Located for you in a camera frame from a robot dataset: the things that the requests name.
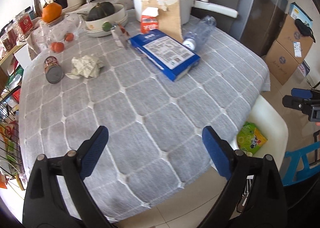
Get clear plastic water bottle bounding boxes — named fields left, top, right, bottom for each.
left=182, top=15, right=216, bottom=52

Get stacked cardboard boxes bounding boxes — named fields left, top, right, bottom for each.
left=265, top=14, right=315, bottom=85

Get blue plastic stool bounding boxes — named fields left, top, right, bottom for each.
left=281, top=141, right=319, bottom=186

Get large orange on jar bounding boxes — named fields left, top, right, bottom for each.
left=42, top=2, right=62, bottom=23

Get white plastic trash bin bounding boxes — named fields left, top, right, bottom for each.
left=211, top=94, right=289, bottom=176

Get small white snack packet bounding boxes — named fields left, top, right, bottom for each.
left=111, top=23, right=130, bottom=48

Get black wire rack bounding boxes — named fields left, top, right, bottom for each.
left=1, top=87, right=25, bottom=190

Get dark green pumpkin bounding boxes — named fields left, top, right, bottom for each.
left=86, top=2, right=115, bottom=21

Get blue milk carton box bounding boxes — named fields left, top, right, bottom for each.
left=130, top=29, right=200, bottom=82

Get grey checked tablecloth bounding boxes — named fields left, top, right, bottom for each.
left=19, top=29, right=270, bottom=221

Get green snack bag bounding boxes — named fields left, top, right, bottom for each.
left=236, top=122, right=267, bottom=156

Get white ceramic casserole bowl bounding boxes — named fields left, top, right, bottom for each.
left=84, top=4, right=128, bottom=38

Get crumpled floral paper napkin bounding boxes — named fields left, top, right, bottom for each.
left=66, top=55, right=105, bottom=79

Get small red milk carton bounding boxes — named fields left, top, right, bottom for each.
left=140, top=7, right=159, bottom=34

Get red drink can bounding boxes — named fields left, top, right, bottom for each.
left=44, top=56, right=64, bottom=84

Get torn brown cardboard piece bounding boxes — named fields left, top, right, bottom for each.
left=142, top=0, right=183, bottom=43

